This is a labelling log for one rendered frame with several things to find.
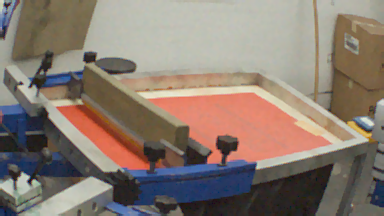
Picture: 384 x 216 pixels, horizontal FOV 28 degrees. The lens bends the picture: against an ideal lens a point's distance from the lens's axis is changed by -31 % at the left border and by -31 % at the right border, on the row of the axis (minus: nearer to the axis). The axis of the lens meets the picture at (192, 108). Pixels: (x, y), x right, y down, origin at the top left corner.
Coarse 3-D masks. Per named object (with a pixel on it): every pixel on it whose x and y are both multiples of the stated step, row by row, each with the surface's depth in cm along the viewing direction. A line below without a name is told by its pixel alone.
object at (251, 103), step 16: (176, 96) 251; (192, 96) 253; (208, 96) 255; (224, 96) 257; (240, 96) 259; (256, 96) 262; (64, 112) 227; (80, 112) 229; (256, 112) 250; (272, 112) 252; (80, 128) 219; (96, 128) 221
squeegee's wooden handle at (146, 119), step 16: (96, 80) 225; (112, 80) 221; (96, 96) 225; (112, 96) 219; (128, 96) 213; (112, 112) 219; (128, 112) 214; (144, 112) 209; (160, 112) 206; (144, 128) 209; (160, 128) 204; (176, 128) 200; (176, 144) 201
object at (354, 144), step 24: (144, 72) 254; (168, 72) 256; (192, 72) 259; (216, 72) 263; (240, 72) 267; (264, 72) 272; (48, 96) 232; (72, 96) 238; (288, 96) 260; (336, 120) 243; (336, 144) 224; (360, 144) 228; (264, 168) 205; (288, 168) 210; (312, 168) 217
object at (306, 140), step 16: (272, 128) 241; (288, 128) 242; (96, 144) 212; (112, 144) 214; (128, 144) 216; (208, 144) 225; (304, 144) 232; (320, 144) 234; (128, 160) 207; (144, 160) 209; (208, 160) 215; (256, 160) 219
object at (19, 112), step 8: (16, 104) 198; (8, 112) 192; (16, 112) 193; (24, 112) 195; (8, 120) 192; (16, 120) 194; (32, 120) 197; (40, 120) 199; (0, 128) 190; (8, 128) 192; (16, 128) 194; (32, 128) 198; (40, 128) 200
